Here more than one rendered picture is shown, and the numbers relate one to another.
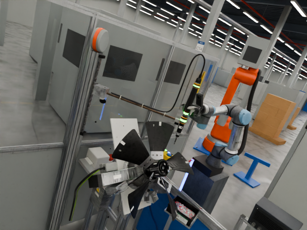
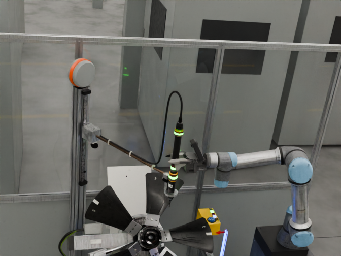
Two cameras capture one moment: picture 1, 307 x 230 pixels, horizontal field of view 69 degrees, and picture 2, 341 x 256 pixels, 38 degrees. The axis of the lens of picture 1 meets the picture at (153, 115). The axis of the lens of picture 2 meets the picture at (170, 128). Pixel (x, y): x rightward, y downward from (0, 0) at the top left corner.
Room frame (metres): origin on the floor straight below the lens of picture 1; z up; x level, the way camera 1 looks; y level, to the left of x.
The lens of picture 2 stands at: (-0.38, -1.28, 2.87)
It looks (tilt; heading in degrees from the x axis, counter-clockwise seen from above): 26 degrees down; 31
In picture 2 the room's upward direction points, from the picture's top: 7 degrees clockwise
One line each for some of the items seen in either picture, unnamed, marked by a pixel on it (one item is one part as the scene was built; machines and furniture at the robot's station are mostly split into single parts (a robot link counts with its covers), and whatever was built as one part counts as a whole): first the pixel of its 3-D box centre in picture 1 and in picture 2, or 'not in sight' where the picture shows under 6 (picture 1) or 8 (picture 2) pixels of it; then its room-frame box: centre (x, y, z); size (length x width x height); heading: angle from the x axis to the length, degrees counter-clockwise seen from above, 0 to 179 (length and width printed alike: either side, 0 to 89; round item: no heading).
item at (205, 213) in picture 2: (164, 157); (208, 222); (1.95, -0.23, 1.02); 0.16 x 0.10 x 0.11; 48
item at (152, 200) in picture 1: (150, 196); not in sight; (1.46, -0.18, 0.91); 0.12 x 0.08 x 0.12; 48
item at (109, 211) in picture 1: (112, 216); not in sight; (1.53, 0.05, 0.56); 0.19 x 0.04 x 0.04; 48
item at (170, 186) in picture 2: (188, 106); (175, 158); (1.48, -0.21, 1.66); 0.04 x 0.04 x 0.46
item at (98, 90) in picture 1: (100, 90); (90, 132); (1.56, 0.42, 1.55); 0.10 x 0.07 x 0.08; 83
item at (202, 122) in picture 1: (202, 120); (222, 174); (1.70, -0.37, 1.54); 0.11 x 0.08 x 0.11; 33
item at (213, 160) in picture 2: (202, 109); (210, 159); (1.63, -0.33, 1.64); 0.08 x 0.05 x 0.08; 48
